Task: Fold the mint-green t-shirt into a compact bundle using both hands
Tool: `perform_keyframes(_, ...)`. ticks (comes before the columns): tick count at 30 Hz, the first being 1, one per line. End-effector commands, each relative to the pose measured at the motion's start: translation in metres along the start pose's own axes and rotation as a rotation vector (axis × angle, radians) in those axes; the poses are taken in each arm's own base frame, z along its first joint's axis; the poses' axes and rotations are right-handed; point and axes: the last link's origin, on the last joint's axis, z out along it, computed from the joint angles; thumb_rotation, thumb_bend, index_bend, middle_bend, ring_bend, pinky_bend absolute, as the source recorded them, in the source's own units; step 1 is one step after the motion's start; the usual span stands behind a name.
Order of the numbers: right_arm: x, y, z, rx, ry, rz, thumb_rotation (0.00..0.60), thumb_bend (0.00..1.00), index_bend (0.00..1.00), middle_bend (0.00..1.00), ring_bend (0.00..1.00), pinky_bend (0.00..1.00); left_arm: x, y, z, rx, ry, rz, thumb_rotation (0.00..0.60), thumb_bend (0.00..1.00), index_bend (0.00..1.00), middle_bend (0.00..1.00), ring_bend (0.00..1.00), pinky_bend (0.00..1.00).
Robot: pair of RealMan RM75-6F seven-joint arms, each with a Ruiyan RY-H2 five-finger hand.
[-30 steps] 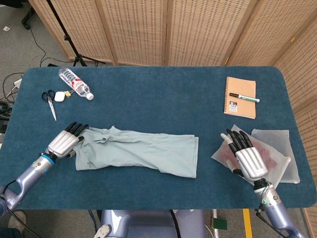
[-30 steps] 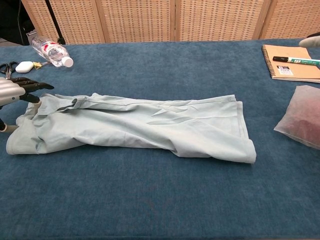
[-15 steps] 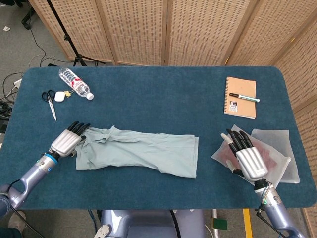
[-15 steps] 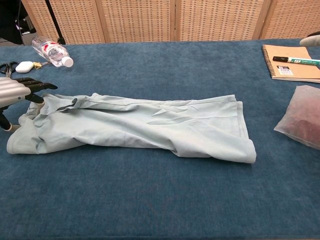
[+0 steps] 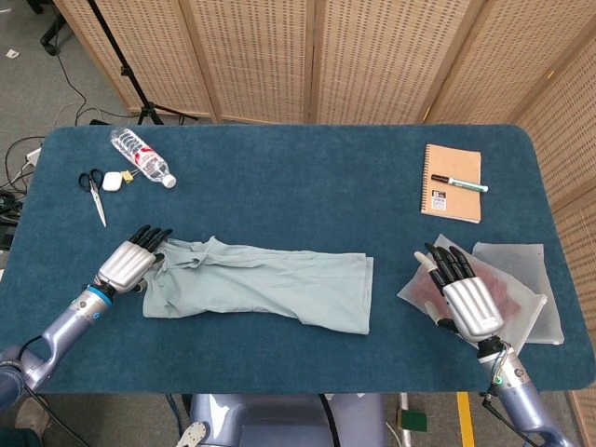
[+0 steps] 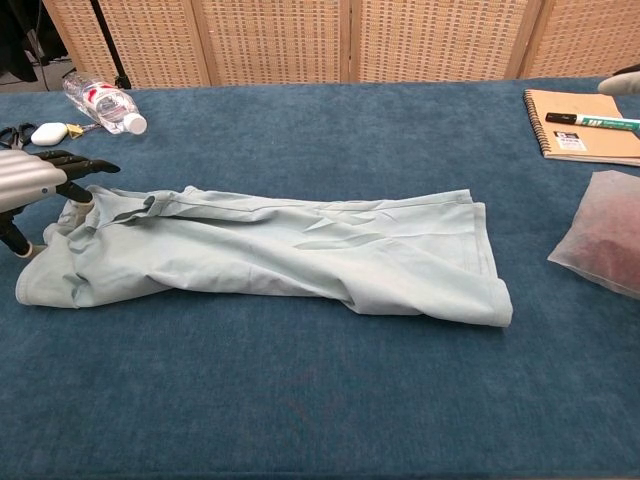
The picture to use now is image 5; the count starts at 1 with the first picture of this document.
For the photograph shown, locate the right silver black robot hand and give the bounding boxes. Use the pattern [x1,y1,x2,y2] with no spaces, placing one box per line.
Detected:
[413,241,507,345]

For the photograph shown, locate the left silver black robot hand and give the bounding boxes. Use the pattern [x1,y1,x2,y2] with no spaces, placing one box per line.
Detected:
[95,224,174,294]

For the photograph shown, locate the grey-green cloth garment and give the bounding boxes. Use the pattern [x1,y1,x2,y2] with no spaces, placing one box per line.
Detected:
[142,236,375,335]

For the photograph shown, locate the clear plastic water bottle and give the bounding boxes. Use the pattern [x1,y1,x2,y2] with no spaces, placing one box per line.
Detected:
[109,128,178,189]

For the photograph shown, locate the translucent bag with red contents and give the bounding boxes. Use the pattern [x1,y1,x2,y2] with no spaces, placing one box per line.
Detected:
[396,233,549,345]

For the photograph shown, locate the brown spiral notebook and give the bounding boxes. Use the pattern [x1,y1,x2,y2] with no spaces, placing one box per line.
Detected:
[420,143,483,224]

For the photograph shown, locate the green white marker pen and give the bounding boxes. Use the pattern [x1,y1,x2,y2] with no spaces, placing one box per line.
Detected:
[430,173,490,194]

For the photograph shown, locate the green box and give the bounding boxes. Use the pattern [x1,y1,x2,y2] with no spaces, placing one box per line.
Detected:
[400,409,428,433]

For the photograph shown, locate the black tripod stand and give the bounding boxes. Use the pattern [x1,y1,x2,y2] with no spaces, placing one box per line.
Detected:
[88,0,199,126]

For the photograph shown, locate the blue carpet table cover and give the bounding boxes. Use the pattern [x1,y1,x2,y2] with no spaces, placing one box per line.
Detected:
[0,123,596,396]

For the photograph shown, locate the blue-grey robot torso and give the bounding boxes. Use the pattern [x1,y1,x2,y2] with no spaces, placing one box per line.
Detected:
[176,393,387,447]

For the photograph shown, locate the black office chair base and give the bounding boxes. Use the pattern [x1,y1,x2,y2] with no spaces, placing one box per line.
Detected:
[39,0,64,57]

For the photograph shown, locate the wicker folding screen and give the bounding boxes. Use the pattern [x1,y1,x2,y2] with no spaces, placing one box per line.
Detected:
[53,0,596,447]

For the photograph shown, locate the black-handled scissors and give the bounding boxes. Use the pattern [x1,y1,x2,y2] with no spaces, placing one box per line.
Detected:
[77,168,108,228]

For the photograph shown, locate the black floor cable bundle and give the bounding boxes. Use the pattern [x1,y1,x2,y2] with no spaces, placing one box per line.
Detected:
[0,137,46,224]

